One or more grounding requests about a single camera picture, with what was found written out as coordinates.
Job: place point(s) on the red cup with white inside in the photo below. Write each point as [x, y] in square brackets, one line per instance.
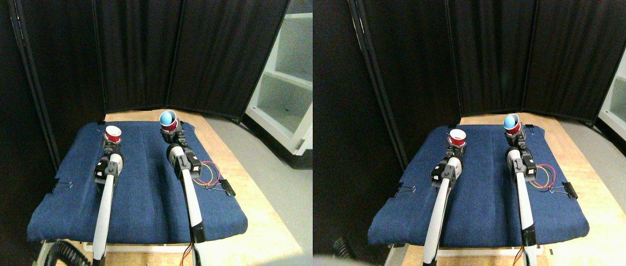
[112, 137]
[458, 142]

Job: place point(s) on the red cup with blue inside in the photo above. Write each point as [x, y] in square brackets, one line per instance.
[514, 131]
[169, 126]

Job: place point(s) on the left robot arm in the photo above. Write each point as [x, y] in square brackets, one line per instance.
[439, 221]
[103, 221]

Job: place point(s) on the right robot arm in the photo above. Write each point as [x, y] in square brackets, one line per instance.
[526, 216]
[193, 210]

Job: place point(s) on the dark blue cloth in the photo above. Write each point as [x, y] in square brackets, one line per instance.
[484, 199]
[146, 194]

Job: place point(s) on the low white table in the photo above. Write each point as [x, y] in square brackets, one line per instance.
[141, 245]
[484, 252]

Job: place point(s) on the curtain stand pole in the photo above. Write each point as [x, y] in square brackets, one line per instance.
[376, 83]
[35, 83]

